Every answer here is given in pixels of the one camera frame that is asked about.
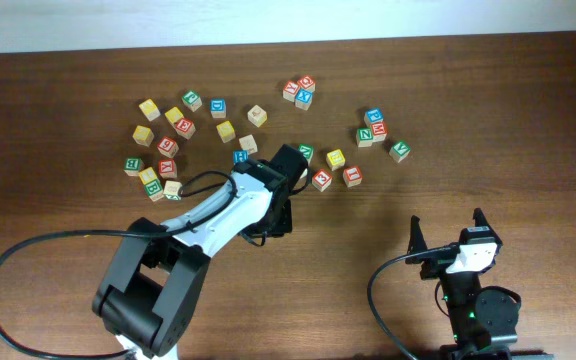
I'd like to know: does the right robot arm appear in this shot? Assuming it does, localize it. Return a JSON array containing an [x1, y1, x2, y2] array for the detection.
[[405, 208, 554, 360]]

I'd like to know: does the red E block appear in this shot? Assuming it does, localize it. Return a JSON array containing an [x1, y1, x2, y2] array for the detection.
[[175, 118, 196, 140]]

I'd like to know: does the blue H block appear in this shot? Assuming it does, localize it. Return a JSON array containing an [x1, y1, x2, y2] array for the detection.
[[233, 150, 249, 164]]

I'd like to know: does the red I block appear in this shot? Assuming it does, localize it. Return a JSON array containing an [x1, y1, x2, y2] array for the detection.
[[343, 166, 363, 188]]

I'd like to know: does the red 6 block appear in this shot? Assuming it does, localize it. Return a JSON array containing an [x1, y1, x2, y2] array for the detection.
[[157, 136, 179, 158]]

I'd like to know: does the green N block centre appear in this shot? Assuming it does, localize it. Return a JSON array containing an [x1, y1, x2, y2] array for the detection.
[[298, 144, 314, 163]]

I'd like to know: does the yellow S block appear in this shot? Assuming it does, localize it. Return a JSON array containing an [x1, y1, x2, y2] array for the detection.
[[132, 125, 154, 147], [216, 121, 236, 143]]

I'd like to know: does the green B block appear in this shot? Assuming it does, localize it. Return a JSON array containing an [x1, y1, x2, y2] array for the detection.
[[144, 180, 165, 202]]

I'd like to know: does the red Q block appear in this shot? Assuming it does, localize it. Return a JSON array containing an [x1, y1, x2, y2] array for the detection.
[[297, 75, 316, 93]]

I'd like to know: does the red M block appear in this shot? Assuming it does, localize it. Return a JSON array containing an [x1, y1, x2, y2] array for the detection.
[[370, 121, 388, 142]]

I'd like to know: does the green P block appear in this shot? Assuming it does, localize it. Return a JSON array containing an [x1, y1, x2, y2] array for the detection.
[[182, 90, 203, 112]]

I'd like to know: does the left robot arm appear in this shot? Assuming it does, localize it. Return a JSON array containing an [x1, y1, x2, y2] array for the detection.
[[92, 145, 308, 359]]

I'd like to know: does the plain wood green block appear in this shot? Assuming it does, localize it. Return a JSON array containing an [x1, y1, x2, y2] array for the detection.
[[164, 180, 183, 201]]

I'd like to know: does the green V block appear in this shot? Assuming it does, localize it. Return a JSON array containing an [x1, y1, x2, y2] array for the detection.
[[389, 141, 411, 163]]

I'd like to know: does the yellow block above B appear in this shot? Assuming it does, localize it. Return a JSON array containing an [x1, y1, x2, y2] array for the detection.
[[138, 167, 158, 185]]

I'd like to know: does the plain wood yellow block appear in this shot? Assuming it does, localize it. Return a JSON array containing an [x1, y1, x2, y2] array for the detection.
[[247, 105, 268, 127]]

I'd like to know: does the green N block right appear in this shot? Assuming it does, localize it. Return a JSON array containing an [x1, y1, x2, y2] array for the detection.
[[356, 128, 374, 148]]

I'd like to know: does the blue P block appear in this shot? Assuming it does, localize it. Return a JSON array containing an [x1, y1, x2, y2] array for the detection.
[[364, 108, 384, 127]]

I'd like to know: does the yellow block beside E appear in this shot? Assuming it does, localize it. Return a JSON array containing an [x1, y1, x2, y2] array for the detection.
[[165, 107, 184, 126]]

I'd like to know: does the blue D block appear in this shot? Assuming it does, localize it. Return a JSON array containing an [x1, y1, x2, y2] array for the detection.
[[210, 98, 227, 119]]

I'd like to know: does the green n block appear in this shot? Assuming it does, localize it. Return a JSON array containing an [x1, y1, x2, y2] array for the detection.
[[356, 128, 374, 148], [298, 144, 314, 163]]

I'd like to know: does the blue X block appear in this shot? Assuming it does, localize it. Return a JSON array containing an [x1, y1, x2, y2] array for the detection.
[[294, 89, 313, 110]]

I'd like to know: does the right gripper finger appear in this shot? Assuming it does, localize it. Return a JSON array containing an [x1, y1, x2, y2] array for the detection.
[[473, 208, 491, 231], [407, 215, 427, 254]]

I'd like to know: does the red 3 block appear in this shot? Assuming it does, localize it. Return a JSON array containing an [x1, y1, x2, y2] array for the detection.
[[311, 169, 332, 192]]

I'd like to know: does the yellow block upper left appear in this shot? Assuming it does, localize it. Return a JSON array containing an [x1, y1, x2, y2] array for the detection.
[[139, 99, 161, 121]]

